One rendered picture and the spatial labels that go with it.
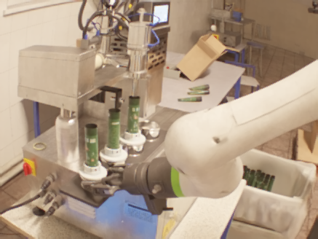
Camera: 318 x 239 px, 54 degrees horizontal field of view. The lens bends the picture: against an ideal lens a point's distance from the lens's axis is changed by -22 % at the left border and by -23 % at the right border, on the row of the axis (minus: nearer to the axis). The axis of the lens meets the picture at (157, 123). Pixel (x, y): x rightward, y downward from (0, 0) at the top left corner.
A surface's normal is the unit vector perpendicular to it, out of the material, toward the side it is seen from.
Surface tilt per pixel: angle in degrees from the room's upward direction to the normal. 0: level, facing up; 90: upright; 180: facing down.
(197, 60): 90
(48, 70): 90
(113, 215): 90
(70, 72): 90
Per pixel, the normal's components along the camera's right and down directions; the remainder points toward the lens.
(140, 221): -0.39, 0.33
